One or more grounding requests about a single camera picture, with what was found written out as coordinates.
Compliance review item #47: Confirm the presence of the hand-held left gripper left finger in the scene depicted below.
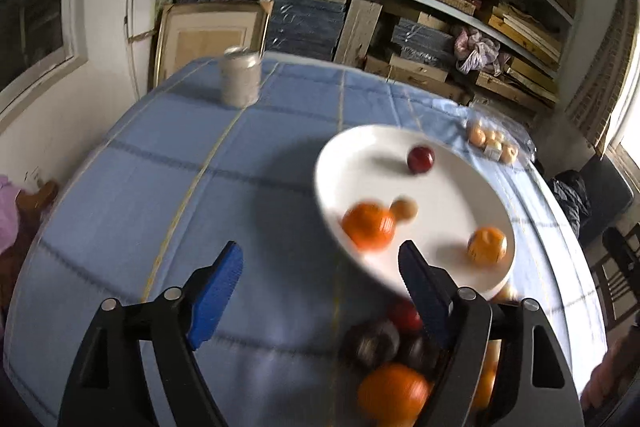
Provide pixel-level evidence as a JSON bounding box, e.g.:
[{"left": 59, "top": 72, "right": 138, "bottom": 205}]
[{"left": 57, "top": 241, "right": 244, "bottom": 427}]

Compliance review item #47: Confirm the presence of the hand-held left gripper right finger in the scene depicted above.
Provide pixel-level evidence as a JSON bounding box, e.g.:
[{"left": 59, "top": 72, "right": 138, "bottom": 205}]
[{"left": 398, "top": 240, "right": 586, "bottom": 427}]

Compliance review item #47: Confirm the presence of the red tomato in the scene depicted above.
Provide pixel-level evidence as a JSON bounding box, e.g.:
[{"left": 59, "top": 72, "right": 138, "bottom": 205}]
[{"left": 389, "top": 302, "right": 423, "bottom": 334}]

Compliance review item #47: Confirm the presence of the white oval plate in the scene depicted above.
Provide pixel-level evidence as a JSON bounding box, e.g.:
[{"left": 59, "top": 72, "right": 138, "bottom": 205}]
[{"left": 314, "top": 125, "right": 517, "bottom": 303}]

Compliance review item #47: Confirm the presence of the small orange tangerine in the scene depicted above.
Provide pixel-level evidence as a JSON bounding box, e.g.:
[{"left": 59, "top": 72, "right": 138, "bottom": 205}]
[{"left": 472, "top": 339, "right": 501, "bottom": 410}]

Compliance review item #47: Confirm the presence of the person's right hand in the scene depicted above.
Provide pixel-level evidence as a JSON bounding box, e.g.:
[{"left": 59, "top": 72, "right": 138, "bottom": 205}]
[{"left": 580, "top": 347, "right": 633, "bottom": 413}]

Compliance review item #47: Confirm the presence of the yellow-orange tangerine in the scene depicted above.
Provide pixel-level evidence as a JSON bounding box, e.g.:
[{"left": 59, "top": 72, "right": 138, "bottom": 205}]
[{"left": 467, "top": 227, "right": 508, "bottom": 265}]

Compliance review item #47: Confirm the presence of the small tan fruit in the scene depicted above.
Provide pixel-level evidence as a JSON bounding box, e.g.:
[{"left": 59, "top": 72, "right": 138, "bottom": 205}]
[{"left": 389, "top": 199, "right": 418, "bottom": 223}]

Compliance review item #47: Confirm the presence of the blue checked tablecloth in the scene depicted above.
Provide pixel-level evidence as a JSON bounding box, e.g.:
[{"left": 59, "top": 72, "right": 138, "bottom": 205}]
[{"left": 2, "top": 52, "right": 608, "bottom": 427}]

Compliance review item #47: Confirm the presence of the dark red apple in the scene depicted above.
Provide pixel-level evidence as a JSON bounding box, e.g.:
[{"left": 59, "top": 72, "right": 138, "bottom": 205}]
[{"left": 406, "top": 146, "right": 436, "bottom": 175}]

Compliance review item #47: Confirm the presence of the clear plastic pastry pack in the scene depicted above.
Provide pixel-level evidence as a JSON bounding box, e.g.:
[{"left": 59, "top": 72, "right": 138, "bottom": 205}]
[{"left": 465, "top": 103, "right": 535, "bottom": 170}]

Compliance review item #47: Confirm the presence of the dark jacket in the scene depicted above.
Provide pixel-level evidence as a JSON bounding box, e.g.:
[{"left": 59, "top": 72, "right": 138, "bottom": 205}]
[{"left": 547, "top": 169, "right": 593, "bottom": 238}]

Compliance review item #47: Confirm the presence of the dark wooden chair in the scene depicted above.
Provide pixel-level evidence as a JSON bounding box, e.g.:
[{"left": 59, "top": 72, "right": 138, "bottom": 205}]
[{"left": 592, "top": 224, "right": 640, "bottom": 333}]

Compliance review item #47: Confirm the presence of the brown wooden chair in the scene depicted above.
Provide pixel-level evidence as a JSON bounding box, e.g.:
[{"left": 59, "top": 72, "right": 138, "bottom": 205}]
[{"left": 0, "top": 179, "right": 60, "bottom": 308}]

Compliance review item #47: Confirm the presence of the dark padded chair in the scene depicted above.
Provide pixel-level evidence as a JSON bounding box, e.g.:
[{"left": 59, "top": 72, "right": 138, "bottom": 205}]
[{"left": 577, "top": 154, "right": 636, "bottom": 248}]

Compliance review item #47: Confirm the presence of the silver drink can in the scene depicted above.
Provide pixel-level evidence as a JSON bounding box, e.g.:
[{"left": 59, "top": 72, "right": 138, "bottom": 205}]
[{"left": 219, "top": 47, "right": 263, "bottom": 108}]

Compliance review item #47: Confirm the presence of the pink cloth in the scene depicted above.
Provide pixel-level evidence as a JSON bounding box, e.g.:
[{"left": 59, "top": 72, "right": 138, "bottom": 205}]
[{"left": 0, "top": 174, "right": 23, "bottom": 255}]

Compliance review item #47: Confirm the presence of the pink plastic bag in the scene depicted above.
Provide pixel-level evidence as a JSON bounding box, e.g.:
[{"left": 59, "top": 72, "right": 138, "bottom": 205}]
[{"left": 454, "top": 26, "right": 512, "bottom": 75}]

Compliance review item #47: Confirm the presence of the bright side window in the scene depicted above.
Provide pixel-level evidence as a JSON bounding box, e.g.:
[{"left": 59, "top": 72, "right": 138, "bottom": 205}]
[{"left": 607, "top": 22, "right": 640, "bottom": 168}]

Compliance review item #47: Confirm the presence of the stack of yellow wooden boxes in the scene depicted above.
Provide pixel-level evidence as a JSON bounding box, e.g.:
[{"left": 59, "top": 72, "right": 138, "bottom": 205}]
[{"left": 475, "top": 0, "right": 578, "bottom": 102}]

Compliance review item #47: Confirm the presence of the stack of blue wrapped boxes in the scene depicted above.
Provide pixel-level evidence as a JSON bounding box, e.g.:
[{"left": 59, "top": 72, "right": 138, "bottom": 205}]
[{"left": 265, "top": 0, "right": 348, "bottom": 60}]

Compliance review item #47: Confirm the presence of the white window frame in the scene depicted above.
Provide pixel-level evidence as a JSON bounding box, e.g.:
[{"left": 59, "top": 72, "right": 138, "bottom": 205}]
[{"left": 0, "top": 0, "right": 91, "bottom": 118}]

